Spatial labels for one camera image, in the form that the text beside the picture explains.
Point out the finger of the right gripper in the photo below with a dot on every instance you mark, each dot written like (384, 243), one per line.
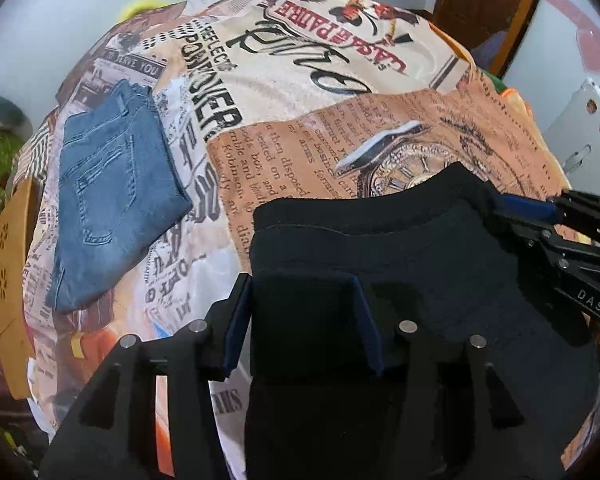
(555, 207)
(522, 232)

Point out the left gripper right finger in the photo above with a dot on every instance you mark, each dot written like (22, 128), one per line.
(367, 328)

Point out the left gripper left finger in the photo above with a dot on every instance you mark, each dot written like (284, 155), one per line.
(239, 314)

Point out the black pants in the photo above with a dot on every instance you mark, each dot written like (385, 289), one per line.
(476, 385)

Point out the white suitcase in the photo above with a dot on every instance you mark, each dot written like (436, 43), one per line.
(574, 138)

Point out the folded blue jeans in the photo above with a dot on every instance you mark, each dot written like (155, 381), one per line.
(118, 192)

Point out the printed newspaper-pattern blanket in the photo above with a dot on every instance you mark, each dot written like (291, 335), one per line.
(259, 100)

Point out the wooden lap desk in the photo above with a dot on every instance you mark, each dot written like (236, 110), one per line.
(17, 221)

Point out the grey plush toy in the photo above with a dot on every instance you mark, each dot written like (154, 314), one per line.
(14, 120)

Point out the yellow pillow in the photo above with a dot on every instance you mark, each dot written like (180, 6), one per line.
(140, 7)

